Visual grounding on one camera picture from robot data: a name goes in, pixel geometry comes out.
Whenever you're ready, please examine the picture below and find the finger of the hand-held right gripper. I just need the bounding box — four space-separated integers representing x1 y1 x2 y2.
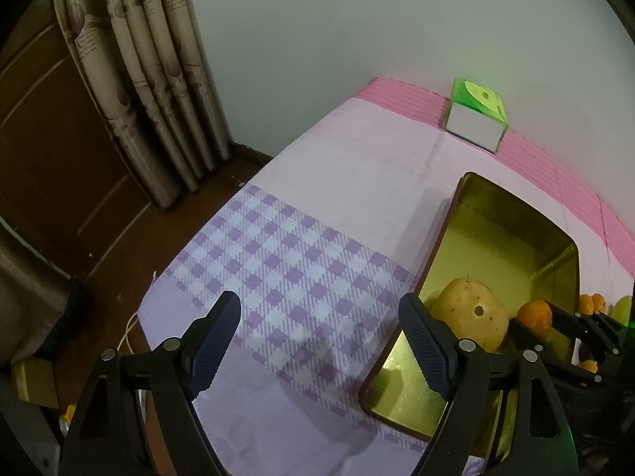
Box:
508 318 605 388
543 300 627 354

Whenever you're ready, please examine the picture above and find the beige patterned curtain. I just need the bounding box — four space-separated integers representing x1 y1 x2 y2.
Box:
51 0 231 209

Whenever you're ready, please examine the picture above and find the gold metal tin box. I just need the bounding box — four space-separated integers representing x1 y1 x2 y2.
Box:
358 171 581 457

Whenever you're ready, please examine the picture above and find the yellow pear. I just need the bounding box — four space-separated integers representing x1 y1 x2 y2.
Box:
429 278 511 353

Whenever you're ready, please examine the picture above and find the white cable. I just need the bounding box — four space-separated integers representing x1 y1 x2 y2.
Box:
118 270 160 355

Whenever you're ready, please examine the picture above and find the green tissue box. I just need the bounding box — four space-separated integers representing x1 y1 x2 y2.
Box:
445 77 510 154

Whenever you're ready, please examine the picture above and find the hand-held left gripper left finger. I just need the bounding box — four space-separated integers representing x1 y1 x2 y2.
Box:
58 290 242 476

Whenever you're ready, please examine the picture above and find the brown cloth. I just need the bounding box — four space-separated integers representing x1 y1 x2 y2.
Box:
0 223 83 363

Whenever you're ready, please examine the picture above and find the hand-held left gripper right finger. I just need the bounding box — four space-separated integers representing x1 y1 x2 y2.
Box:
398 292 579 476

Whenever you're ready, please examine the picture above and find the yellow box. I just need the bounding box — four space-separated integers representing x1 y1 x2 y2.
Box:
11 357 63 410

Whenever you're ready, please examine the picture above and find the pink and purple tablecloth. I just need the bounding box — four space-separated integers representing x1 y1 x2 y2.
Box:
136 77 635 476

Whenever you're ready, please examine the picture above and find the brown wooden door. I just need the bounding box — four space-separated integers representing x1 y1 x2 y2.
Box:
0 5 160 283

